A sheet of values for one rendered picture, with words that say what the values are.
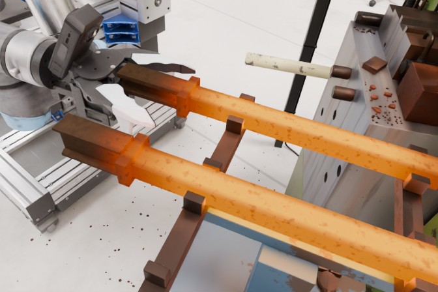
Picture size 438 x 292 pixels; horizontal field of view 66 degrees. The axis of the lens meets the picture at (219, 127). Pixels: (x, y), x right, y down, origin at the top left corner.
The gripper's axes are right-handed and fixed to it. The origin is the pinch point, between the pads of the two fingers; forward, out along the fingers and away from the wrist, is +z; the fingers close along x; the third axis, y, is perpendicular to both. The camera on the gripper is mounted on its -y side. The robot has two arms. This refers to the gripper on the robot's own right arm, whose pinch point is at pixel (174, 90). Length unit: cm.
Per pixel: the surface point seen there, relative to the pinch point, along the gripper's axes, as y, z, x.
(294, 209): -0.9, 18.3, 11.8
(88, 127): -1.9, -4.2, 11.6
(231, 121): -0.4, 8.8, 2.7
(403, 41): 2.3, 30.7, -34.8
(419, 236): -0.7, 29.6, 9.8
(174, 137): 100, -39, -77
